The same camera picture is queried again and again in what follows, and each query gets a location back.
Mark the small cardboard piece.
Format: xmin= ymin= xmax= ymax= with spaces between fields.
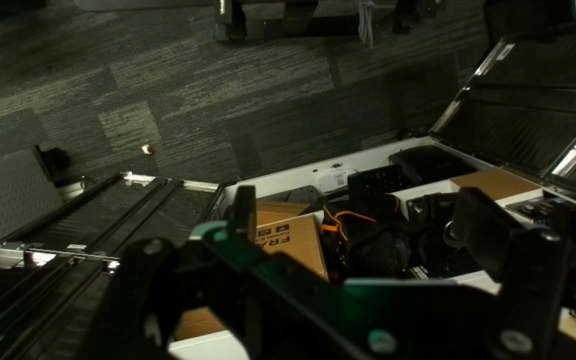
xmin=454 ymin=167 xmax=537 ymax=199

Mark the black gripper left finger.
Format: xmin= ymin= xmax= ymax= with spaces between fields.
xmin=76 ymin=186 xmax=259 ymax=360

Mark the orange wire bundle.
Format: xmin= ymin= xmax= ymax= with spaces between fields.
xmin=318 ymin=205 xmax=378 ymax=250

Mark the black slatted rack left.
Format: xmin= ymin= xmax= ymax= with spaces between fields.
xmin=0 ymin=171 xmax=224 ymax=360

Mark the brown cardboard box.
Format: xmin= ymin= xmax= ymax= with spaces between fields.
xmin=174 ymin=199 xmax=328 ymax=339

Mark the black slatted rack right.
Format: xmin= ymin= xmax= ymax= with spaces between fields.
xmin=431 ymin=24 xmax=576 ymax=197

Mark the black camera on stand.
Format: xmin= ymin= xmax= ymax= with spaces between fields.
xmin=322 ymin=166 xmax=465 ymax=282

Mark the black slatted rack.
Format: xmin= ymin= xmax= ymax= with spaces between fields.
xmin=0 ymin=171 xmax=224 ymax=360
xmin=431 ymin=24 xmax=576 ymax=197

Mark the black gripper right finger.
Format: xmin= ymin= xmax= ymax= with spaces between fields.
xmin=452 ymin=187 xmax=571 ymax=360

